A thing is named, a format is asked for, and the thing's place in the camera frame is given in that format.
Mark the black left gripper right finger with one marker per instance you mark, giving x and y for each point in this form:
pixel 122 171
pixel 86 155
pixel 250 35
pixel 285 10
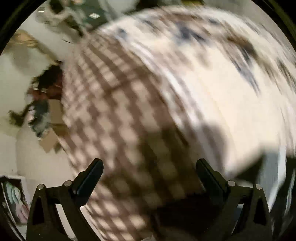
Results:
pixel 230 211

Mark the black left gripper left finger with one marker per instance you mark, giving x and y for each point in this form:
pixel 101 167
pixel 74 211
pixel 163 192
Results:
pixel 44 222

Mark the bedside clutter with black bag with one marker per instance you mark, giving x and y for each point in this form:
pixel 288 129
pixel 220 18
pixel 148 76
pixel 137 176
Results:
pixel 44 112

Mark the cream floral fleece bed blanket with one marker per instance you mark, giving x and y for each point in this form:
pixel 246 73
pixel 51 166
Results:
pixel 151 93

